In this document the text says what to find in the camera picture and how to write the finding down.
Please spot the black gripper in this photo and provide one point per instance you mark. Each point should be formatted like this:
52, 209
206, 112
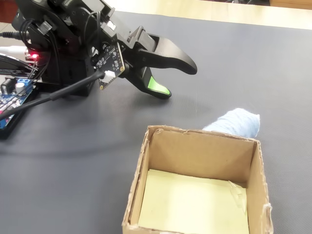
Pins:
136, 41

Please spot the light blue cloth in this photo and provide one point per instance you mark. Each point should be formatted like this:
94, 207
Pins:
236, 122

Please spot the open cardboard box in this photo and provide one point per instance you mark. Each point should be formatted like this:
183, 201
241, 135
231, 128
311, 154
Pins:
200, 153

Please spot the servo controller board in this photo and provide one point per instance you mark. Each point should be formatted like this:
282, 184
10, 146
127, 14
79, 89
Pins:
33, 56

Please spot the yellow paper sheet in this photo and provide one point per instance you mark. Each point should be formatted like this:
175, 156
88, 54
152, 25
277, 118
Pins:
190, 202

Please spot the large dark grey mat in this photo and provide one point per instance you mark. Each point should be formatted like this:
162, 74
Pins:
73, 182

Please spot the black power plug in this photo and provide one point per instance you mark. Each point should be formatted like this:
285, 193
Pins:
12, 34

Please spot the blue power converter board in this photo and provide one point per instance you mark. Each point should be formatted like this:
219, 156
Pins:
9, 100

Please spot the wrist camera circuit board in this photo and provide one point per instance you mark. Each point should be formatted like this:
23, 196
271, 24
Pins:
109, 58

